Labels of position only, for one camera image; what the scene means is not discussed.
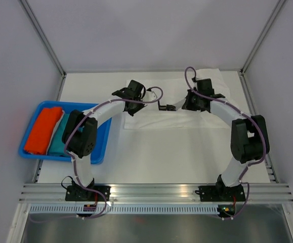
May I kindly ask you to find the white t-shirt with robot print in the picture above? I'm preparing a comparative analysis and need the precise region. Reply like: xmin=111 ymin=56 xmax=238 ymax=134
xmin=124 ymin=68 xmax=230 ymax=130

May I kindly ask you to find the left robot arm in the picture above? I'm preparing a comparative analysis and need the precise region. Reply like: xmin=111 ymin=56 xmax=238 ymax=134
xmin=62 ymin=80 xmax=146 ymax=200

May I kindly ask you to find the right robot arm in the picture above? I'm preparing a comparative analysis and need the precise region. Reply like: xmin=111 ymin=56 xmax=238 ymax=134
xmin=182 ymin=77 xmax=270 ymax=200

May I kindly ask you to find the blue plastic bin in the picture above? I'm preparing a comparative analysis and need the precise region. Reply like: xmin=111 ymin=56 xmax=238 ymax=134
xmin=19 ymin=101 xmax=111 ymax=165

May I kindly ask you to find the teal rolled t-shirt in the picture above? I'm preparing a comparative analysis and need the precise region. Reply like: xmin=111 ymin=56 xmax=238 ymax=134
xmin=47 ymin=113 xmax=69 ymax=157

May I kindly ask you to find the orange rolled t-shirt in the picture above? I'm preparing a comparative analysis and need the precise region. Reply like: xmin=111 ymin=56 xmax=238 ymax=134
xmin=24 ymin=107 xmax=63 ymax=155

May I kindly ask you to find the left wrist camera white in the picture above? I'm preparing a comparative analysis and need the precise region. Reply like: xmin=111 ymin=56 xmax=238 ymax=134
xmin=142 ymin=87 xmax=163 ymax=105

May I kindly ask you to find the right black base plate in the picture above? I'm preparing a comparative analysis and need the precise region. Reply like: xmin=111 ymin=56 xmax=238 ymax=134
xmin=195 ymin=185 xmax=246 ymax=202

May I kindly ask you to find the left aluminium frame post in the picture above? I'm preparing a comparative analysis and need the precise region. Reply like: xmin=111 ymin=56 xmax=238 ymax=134
xmin=18 ymin=0 xmax=66 ymax=77

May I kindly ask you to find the aluminium frame post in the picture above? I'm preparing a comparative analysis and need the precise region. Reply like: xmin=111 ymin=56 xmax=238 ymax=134
xmin=18 ymin=0 xmax=66 ymax=77
xmin=240 ymin=0 xmax=287 ymax=75

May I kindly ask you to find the aluminium mounting rail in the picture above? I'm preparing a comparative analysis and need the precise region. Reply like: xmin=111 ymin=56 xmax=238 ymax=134
xmin=18 ymin=183 xmax=293 ymax=204

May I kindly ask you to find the right aluminium frame post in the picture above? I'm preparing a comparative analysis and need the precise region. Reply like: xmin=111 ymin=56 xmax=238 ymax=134
xmin=240 ymin=0 xmax=287 ymax=75

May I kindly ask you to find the white slotted cable duct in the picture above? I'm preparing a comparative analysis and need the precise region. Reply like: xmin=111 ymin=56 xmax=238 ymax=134
xmin=29 ymin=204 xmax=219 ymax=215

